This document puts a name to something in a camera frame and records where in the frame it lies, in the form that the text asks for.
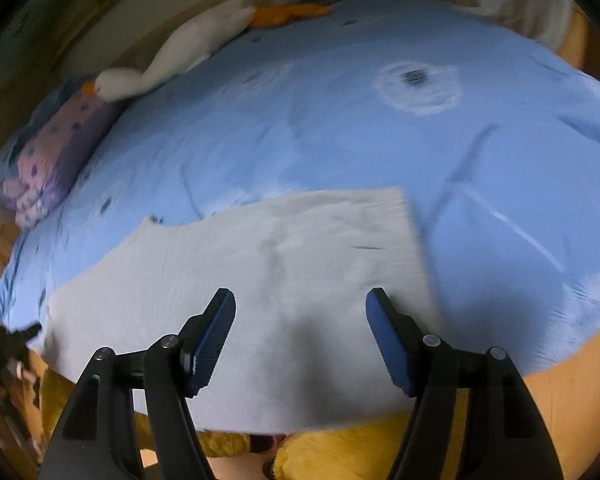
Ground grey sweatpants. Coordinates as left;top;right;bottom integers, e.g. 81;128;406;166
38;188;442;434

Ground yellow fuzzy clothing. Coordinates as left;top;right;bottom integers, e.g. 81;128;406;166
38;368;412;479

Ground left hand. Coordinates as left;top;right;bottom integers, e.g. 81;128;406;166
0;359;44;465

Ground purple spotted folded quilt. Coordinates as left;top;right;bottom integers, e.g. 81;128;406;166
0;80;123;231

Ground blue dandelion bed sheet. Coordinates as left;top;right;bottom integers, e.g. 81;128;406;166
0;0;600;373

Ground white goose plush toy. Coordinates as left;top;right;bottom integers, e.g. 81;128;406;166
81;0;332;102

